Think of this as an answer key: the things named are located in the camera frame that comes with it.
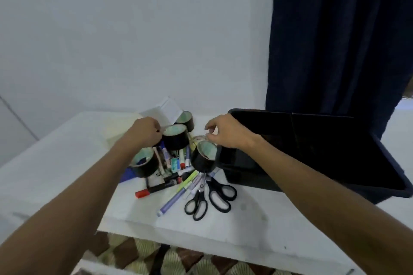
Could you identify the person's right forearm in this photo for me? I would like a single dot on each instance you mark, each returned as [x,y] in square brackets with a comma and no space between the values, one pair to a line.
[322,200]

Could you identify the red capped white marker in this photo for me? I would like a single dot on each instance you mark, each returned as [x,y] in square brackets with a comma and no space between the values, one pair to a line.
[182,166]

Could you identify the black plastic tray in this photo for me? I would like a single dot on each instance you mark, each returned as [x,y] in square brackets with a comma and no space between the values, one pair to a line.
[322,149]

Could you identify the blue mesh pencil pouch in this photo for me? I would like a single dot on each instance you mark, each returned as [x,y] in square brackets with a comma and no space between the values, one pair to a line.
[127,175]

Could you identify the person's left forearm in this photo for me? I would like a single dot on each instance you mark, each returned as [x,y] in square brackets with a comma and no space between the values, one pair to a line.
[64,213]

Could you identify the yellow clear tape roll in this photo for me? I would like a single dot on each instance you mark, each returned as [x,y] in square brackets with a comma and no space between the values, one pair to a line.
[195,139]

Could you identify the red capped black marker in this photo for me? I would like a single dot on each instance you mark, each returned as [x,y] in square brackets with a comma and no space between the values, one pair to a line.
[142,193]

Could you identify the dark blue curtain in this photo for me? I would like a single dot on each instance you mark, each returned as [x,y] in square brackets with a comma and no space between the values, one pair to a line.
[338,42]

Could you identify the person's right hand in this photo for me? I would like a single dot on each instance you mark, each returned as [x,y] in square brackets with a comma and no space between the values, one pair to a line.
[234,133]

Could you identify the cream pen holder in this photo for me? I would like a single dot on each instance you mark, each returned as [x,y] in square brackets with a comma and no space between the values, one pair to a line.
[117,129]

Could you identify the clear tiered organizer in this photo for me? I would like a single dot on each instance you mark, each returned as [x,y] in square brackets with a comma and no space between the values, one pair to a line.
[164,112]

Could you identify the person's left hand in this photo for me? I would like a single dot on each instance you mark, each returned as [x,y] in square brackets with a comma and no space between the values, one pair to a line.
[143,134]

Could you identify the pile of pens and markers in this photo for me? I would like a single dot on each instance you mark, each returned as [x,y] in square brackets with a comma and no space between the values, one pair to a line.
[180,187]

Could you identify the patterned floor mat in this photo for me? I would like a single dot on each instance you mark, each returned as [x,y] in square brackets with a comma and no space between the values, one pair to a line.
[193,258]

